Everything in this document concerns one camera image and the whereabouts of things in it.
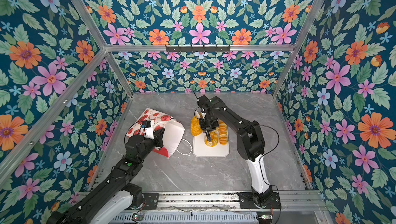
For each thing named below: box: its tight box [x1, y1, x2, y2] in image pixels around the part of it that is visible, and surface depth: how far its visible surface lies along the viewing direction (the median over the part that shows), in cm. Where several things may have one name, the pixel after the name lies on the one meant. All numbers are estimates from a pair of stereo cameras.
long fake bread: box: [218, 118, 228, 146], surface depth 96 cm
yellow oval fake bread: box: [190, 116, 203, 137], surface depth 95 cm
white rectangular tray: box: [192, 125, 230, 158], surface depth 93 cm
